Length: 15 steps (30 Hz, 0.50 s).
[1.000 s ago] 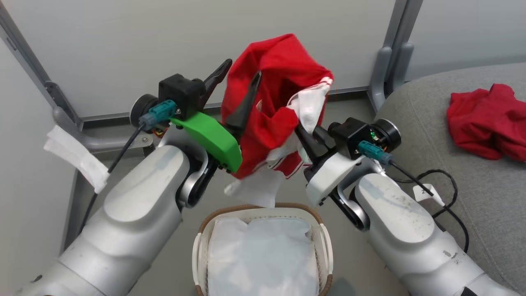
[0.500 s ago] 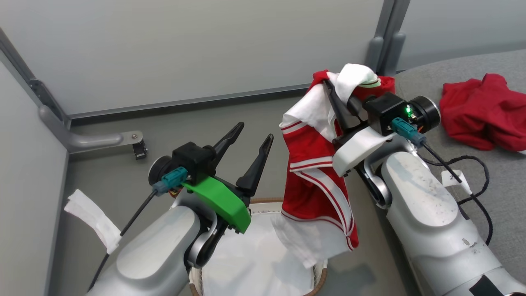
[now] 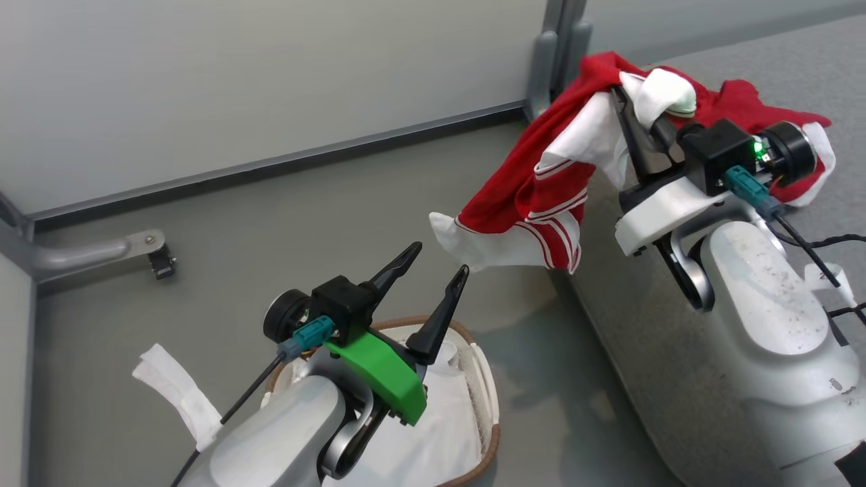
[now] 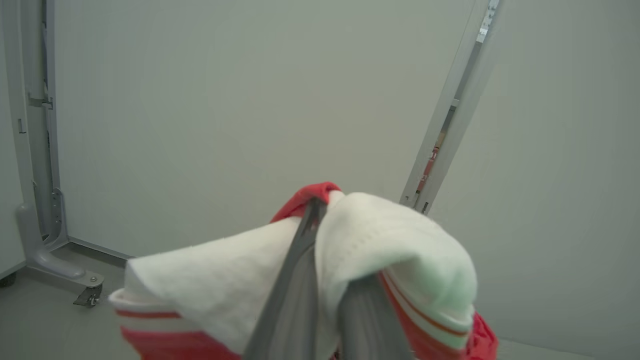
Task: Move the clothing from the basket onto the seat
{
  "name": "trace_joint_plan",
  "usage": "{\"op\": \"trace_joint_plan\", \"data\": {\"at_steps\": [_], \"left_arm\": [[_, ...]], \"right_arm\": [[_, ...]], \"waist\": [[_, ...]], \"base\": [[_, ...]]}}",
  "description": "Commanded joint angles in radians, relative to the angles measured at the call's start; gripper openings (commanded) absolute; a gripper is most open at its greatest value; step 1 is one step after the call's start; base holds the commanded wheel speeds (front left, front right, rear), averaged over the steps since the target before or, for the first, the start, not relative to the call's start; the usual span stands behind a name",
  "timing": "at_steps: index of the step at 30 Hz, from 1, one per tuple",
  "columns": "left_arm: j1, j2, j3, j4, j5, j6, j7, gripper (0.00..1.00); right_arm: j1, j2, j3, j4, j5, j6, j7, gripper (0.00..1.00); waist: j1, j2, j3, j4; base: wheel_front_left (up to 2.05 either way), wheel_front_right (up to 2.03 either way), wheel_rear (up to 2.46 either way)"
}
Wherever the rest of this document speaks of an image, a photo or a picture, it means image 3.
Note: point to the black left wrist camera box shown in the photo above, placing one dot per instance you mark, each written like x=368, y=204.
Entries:
x=342, y=308

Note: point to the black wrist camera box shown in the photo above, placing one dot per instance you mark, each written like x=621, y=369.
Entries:
x=717, y=152
x=342, y=308

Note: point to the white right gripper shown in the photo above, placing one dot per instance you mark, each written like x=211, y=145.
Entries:
x=666, y=210

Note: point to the grey metal partition foot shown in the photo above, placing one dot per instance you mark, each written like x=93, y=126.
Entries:
x=74, y=253

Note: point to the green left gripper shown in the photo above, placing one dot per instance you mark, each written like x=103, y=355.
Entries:
x=382, y=372

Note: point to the teal left camera connector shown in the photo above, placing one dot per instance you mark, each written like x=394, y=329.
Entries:
x=311, y=335

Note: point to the red white sports jersey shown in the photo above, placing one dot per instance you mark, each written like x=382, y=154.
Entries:
x=534, y=176

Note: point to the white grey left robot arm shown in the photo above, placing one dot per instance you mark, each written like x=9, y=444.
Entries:
x=270, y=439

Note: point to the white wicker-rimmed laundry basket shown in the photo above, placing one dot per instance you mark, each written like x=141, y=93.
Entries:
x=490, y=419

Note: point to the grey metal partition post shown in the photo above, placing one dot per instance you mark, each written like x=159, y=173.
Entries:
x=555, y=54
x=12, y=223

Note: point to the grey fabric sofa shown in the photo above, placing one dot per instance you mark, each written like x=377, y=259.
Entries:
x=636, y=352

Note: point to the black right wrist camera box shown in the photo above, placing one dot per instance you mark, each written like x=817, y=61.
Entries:
x=717, y=152

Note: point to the black caster wheel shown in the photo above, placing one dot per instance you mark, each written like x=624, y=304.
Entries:
x=162, y=262

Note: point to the teal camera connector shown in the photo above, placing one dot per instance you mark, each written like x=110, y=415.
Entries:
x=311, y=335
x=747, y=188

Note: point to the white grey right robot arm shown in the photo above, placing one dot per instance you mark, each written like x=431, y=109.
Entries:
x=771, y=311

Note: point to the grey metal partition rail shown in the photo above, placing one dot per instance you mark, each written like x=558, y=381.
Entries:
x=270, y=166

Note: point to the teal right camera connector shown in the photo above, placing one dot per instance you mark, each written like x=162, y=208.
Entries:
x=747, y=188

